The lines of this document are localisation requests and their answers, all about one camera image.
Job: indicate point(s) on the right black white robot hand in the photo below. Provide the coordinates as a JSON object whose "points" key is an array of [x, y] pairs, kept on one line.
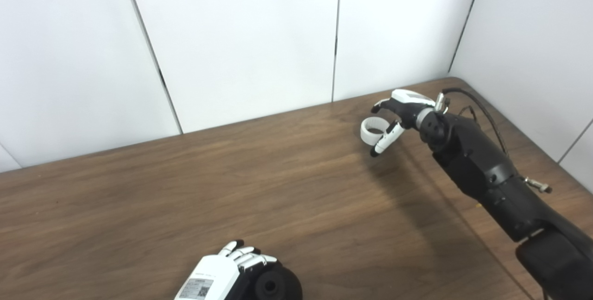
{"points": [[410, 105]]}

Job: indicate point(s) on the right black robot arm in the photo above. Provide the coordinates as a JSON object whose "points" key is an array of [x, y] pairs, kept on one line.
{"points": [[486, 170]]}

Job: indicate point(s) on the round black plastic part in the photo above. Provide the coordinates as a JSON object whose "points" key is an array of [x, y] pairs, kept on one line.
{"points": [[278, 286]]}

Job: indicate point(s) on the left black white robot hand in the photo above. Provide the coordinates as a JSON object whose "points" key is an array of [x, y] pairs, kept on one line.
{"points": [[213, 274]]}

